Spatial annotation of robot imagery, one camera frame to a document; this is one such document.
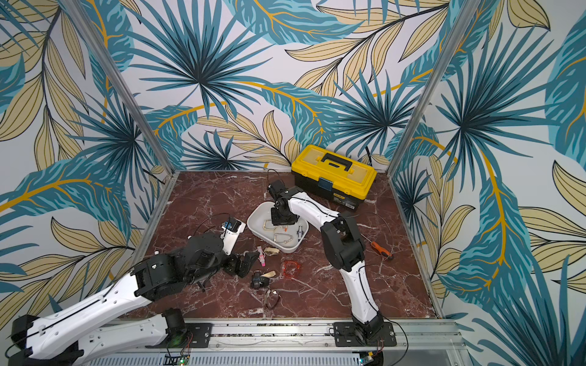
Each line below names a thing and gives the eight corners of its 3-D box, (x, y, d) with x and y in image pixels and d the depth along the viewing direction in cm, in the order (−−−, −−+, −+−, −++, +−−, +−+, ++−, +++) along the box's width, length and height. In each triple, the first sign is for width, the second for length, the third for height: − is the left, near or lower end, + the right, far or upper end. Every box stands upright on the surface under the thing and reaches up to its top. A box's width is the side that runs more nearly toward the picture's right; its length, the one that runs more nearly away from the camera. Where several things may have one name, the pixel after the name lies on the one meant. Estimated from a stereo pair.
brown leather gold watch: (265, 309, 81) (264, 307, 78) (266, 291, 84) (265, 289, 82) (280, 309, 81) (279, 308, 78) (280, 291, 84) (280, 289, 82)
